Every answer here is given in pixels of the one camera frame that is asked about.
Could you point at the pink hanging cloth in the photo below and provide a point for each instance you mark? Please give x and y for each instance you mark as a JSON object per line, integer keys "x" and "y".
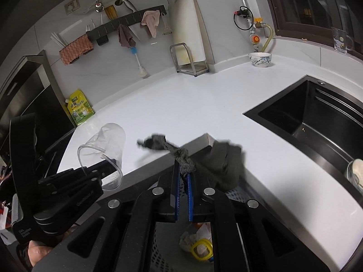
{"x": 151, "y": 19}

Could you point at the green stand-up pouch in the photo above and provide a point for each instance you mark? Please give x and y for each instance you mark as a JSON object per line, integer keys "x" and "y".
{"x": 80, "y": 109}

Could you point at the printed glass mug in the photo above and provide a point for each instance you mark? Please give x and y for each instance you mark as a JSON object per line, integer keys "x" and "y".
{"x": 340, "y": 42}

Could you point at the white chopsticks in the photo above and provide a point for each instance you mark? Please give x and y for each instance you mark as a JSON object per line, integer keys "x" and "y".
{"x": 58, "y": 40}

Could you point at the black range hood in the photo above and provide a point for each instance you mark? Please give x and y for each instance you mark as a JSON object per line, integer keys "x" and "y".
{"x": 25, "y": 96}

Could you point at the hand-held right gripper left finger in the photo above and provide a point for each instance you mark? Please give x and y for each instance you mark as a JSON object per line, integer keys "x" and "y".
{"x": 177, "y": 192}

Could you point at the black kitchen sink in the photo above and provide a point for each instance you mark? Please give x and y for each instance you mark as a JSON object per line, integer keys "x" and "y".
{"x": 297, "y": 119}

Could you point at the white dish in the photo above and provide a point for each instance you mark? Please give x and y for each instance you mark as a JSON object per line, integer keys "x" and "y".
{"x": 356, "y": 172}

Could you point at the white tissue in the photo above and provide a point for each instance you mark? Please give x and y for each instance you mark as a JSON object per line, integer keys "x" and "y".
{"x": 187, "y": 240}

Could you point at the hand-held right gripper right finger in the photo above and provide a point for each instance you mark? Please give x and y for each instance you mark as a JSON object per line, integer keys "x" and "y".
{"x": 190, "y": 195}

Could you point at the black wall hook rail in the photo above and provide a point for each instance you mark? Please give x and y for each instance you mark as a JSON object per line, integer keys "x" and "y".
{"x": 113, "y": 24}

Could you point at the metal peeler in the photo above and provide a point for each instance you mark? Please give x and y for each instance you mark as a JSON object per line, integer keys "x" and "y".
{"x": 168, "y": 29}

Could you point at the metal fork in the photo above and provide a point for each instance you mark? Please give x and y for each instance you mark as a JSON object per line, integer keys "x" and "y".
{"x": 88, "y": 28}

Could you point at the white cutting board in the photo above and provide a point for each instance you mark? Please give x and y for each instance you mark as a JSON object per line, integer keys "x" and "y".
{"x": 184, "y": 19}

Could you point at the metal ladle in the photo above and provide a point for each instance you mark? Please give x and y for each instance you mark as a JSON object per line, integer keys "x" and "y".
{"x": 129, "y": 4}

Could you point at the straw scrubbing brush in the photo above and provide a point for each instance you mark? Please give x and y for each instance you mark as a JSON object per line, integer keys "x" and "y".
{"x": 110, "y": 12}

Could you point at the grey perforated waste bin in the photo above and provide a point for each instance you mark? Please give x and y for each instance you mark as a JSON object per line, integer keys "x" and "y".
{"x": 167, "y": 249}

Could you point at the dark window frame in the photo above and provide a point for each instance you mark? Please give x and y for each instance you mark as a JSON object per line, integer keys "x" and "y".
{"x": 273, "y": 14}

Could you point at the clear plastic cup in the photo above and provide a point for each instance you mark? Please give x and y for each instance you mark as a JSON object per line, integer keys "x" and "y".
{"x": 110, "y": 138}

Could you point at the white floral bowl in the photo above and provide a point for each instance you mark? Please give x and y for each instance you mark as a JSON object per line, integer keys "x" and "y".
{"x": 260, "y": 60}

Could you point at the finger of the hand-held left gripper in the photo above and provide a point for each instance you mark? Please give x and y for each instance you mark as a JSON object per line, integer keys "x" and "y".
{"x": 82, "y": 184}
{"x": 85, "y": 170}

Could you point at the brown hanging cloth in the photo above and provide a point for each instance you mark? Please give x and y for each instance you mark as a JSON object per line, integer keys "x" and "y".
{"x": 124, "y": 35}

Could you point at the dark grey cloth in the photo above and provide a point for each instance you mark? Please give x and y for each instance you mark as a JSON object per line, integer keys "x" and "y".
{"x": 224, "y": 161}

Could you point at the person's left hand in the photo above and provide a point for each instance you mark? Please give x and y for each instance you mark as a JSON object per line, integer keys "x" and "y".
{"x": 38, "y": 253}

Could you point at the wall socket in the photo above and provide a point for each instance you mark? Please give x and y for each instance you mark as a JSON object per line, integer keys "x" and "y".
{"x": 72, "y": 6}

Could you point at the orange wavy sponge cloth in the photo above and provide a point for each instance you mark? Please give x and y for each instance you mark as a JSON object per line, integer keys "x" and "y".
{"x": 76, "y": 49}

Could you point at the metal cutting board rack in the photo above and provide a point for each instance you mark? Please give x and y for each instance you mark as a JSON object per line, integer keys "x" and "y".
{"x": 195, "y": 69}

